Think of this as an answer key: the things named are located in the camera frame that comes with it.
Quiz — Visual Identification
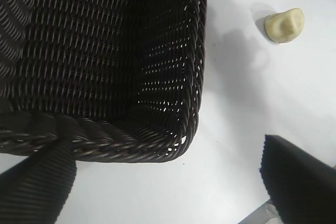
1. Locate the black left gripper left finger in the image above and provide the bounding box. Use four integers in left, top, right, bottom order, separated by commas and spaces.
0, 115, 77, 224

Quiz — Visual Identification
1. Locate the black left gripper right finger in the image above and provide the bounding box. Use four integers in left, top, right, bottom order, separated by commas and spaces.
258, 134, 336, 224

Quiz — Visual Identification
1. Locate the dark brown woven basket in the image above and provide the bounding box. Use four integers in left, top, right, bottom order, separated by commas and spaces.
0, 0, 211, 163

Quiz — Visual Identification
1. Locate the pale yellow egg yolk pastry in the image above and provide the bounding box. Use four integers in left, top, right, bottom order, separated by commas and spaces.
264, 7, 306, 43

